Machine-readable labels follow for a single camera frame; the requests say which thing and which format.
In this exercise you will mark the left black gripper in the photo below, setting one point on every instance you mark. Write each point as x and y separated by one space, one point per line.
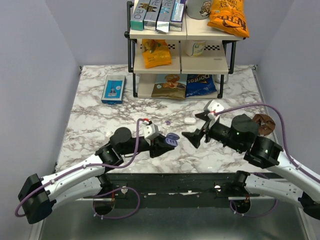
160 146

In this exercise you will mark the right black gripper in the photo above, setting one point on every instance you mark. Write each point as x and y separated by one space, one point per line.
194 136

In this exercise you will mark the white earbud case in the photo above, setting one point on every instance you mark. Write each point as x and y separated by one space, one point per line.
189 120

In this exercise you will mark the lavender earbud charging case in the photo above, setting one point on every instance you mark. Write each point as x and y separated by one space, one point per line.
172 139

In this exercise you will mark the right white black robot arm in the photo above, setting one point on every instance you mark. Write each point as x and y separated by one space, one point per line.
300 189

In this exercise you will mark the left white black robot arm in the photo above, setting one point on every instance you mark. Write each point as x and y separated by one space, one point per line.
39 196

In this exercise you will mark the blue Doritos bag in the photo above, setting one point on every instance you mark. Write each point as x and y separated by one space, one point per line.
199 85

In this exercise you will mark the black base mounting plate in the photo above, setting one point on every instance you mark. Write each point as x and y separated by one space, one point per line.
163 191

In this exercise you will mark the brown snack bag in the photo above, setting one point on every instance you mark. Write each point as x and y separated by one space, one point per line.
172 86

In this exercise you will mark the beige black three-tier shelf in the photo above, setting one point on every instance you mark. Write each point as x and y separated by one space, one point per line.
218 57

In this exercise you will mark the blue flat product box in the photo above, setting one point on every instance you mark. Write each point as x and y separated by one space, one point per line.
114 89

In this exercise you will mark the white yogurt cup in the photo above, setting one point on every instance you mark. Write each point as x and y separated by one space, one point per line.
194 48

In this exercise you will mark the orange snack bag middle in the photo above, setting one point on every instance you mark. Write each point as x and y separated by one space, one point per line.
156 53

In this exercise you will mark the purple blue toothpaste box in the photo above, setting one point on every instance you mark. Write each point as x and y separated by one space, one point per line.
178 12

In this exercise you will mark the orange chip bag top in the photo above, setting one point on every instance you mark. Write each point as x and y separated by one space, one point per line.
229 16

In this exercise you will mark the white printed mug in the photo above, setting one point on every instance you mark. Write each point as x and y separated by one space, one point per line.
198 9

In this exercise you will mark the teal toothpaste box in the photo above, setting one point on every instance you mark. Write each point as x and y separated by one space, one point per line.
138 16

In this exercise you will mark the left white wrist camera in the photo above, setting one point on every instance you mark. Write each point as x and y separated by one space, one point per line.
150 131

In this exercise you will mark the aluminium rail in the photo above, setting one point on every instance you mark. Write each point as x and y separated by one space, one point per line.
242 198

